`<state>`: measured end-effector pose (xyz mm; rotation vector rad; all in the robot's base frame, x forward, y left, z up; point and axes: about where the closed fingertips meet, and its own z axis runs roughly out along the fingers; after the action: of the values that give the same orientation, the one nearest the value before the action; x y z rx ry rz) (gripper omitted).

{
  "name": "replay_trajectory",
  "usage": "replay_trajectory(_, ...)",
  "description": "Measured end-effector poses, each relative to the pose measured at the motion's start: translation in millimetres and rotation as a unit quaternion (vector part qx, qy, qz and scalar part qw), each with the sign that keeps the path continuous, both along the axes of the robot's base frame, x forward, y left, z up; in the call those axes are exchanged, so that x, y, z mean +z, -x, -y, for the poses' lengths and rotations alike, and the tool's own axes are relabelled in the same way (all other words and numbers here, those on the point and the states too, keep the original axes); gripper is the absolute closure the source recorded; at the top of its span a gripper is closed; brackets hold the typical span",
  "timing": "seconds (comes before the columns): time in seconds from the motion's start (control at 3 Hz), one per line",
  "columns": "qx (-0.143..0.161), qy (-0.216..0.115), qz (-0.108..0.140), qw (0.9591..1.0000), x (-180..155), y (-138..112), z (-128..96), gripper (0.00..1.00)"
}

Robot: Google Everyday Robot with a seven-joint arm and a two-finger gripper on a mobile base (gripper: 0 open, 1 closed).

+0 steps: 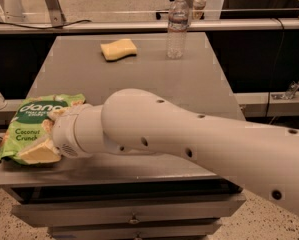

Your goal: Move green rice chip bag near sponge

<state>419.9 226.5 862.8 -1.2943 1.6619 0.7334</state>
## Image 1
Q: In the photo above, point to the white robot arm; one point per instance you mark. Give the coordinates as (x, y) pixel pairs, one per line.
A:
(264, 159)

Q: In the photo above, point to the clear plastic water bottle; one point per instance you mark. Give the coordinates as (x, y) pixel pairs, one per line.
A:
(178, 17)

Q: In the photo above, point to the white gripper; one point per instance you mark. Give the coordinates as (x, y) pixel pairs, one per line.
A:
(63, 130)

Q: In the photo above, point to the grey drawer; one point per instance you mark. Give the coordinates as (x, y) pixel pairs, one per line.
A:
(144, 230)
(129, 211)

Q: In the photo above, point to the metal frame strut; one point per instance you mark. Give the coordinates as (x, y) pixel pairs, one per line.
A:
(57, 18)

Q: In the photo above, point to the yellow sponge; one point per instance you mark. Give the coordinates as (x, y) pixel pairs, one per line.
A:
(118, 49)

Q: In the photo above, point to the metal bracket at right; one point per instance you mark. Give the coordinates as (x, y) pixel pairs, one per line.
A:
(289, 94)

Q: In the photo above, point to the upper grey drawer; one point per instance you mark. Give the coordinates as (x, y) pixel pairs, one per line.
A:
(129, 211)

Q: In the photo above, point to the green rice chip bag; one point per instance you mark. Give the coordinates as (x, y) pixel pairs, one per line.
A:
(31, 123)

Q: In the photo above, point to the lower grey drawer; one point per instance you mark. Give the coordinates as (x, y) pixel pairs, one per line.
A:
(144, 230)

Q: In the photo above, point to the grey cabinet with drawers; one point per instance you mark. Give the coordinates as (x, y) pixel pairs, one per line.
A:
(75, 64)

